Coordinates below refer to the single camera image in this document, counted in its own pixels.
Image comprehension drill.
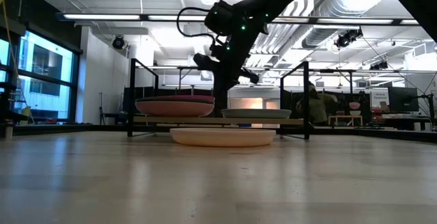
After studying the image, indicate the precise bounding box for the black wire dish rack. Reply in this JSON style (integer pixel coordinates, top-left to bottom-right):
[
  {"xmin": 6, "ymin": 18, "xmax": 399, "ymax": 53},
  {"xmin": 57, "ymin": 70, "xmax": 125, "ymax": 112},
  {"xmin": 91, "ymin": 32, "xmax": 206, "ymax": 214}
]
[{"xmin": 127, "ymin": 57, "xmax": 310, "ymax": 141}]

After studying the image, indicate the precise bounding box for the yellow hanging cable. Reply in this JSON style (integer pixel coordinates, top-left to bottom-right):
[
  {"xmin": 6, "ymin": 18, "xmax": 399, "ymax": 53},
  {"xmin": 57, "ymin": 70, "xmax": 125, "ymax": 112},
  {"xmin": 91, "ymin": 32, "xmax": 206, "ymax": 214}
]
[{"xmin": 0, "ymin": 0, "xmax": 35, "ymax": 124}]

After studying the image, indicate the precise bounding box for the small wooden table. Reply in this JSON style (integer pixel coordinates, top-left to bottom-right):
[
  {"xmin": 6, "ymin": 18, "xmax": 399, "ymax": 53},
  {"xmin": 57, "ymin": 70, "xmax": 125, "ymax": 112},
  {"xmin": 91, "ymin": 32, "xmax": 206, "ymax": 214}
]
[{"xmin": 328, "ymin": 115, "xmax": 364, "ymax": 127}]

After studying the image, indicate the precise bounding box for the silver ventilation duct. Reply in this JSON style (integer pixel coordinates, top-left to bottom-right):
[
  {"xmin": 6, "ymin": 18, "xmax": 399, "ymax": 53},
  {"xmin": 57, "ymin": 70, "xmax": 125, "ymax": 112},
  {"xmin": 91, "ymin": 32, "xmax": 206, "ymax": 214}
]
[{"xmin": 300, "ymin": 0, "xmax": 397, "ymax": 49}]

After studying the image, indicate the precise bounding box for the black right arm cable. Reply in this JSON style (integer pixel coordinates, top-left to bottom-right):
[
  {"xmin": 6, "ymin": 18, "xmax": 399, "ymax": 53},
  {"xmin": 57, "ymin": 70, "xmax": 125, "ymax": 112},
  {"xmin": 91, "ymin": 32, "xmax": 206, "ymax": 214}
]
[{"xmin": 176, "ymin": 6, "xmax": 220, "ymax": 44}]

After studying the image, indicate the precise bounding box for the long overhead light bar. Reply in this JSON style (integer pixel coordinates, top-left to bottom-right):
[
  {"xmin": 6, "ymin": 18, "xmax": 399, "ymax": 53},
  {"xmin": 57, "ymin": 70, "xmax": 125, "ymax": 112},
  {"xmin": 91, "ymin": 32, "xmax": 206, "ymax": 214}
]
[{"xmin": 56, "ymin": 12, "xmax": 437, "ymax": 27}]

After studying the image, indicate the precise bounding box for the person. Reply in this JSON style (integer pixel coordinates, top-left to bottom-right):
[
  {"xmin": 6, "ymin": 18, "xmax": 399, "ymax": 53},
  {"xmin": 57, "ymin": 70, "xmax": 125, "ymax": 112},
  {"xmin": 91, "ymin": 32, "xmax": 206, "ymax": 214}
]
[{"xmin": 295, "ymin": 81, "xmax": 339, "ymax": 126}]

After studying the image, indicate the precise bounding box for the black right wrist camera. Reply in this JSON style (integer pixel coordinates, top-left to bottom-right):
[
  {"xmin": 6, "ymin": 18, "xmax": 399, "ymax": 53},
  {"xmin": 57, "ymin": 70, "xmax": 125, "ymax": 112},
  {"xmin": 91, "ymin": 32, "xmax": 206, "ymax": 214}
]
[{"xmin": 193, "ymin": 53, "xmax": 220, "ymax": 72}]

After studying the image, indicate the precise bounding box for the black ceiling spotlight cluster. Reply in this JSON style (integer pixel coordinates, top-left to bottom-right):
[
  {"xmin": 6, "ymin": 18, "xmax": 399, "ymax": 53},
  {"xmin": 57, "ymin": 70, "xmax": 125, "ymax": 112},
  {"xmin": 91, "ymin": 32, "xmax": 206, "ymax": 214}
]
[{"xmin": 333, "ymin": 27, "xmax": 364, "ymax": 49}]

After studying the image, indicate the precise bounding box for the pink plate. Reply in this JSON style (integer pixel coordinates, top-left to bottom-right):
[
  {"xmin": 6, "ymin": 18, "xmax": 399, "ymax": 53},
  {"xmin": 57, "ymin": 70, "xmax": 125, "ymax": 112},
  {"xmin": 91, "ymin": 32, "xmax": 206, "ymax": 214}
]
[{"xmin": 135, "ymin": 100, "xmax": 216, "ymax": 117}]

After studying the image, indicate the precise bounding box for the cream orange plate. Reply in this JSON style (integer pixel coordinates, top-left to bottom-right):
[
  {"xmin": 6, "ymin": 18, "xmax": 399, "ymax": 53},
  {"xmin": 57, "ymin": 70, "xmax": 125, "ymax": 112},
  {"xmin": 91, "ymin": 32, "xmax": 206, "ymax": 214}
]
[{"xmin": 169, "ymin": 128, "xmax": 277, "ymax": 148}]

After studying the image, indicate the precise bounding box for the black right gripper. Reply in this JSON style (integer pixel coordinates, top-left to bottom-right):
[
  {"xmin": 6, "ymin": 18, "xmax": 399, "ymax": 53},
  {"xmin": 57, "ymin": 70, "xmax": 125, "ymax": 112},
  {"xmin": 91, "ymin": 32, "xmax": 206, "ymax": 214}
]
[{"xmin": 211, "ymin": 41, "xmax": 260, "ymax": 116}]

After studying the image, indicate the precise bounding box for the grey white plate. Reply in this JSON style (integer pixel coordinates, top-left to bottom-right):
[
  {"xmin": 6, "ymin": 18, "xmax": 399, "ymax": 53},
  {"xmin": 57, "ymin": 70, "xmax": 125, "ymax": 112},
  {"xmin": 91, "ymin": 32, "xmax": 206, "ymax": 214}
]
[{"xmin": 221, "ymin": 108, "xmax": 293, "ymax": 120}]

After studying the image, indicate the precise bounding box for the dark magenta plate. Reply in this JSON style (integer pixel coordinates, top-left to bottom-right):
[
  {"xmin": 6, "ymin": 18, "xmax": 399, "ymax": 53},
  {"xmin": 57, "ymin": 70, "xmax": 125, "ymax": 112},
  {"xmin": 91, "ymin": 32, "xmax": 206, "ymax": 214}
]
[{"xmin": 136, "ymin": 94, "xmax": 216, "ymax": 104}]

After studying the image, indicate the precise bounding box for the white wall sign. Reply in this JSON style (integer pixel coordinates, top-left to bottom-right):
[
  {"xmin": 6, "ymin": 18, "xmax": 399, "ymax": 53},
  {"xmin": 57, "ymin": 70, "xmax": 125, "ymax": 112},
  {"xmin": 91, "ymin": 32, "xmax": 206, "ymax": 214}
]
[{"xmin": 370, "ymin": 87, "xmax": 390, "ymax": 109}]

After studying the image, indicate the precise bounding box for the black computer monitor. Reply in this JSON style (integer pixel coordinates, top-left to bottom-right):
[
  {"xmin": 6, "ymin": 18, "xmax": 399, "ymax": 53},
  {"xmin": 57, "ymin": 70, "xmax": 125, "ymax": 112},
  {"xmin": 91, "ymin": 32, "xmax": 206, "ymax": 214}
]
[{"xmin": 387, "ymin": 86, "xmax": 420, "ymax": 113}]

